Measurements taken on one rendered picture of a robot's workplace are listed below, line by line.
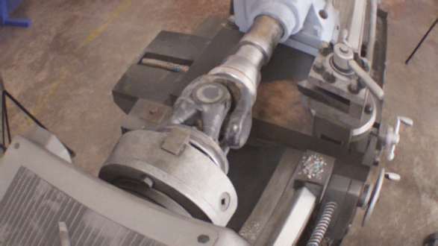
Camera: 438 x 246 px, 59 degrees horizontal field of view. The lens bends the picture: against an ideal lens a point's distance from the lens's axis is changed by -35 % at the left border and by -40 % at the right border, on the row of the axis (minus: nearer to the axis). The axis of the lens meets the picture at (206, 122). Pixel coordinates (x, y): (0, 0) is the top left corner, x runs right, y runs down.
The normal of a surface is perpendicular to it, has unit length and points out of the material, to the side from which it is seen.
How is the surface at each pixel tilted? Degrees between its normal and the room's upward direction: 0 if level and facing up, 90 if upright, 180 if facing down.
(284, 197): 0
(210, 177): 43
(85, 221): 0
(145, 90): 0
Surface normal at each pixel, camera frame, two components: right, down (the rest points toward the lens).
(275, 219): -0.04, -0.70
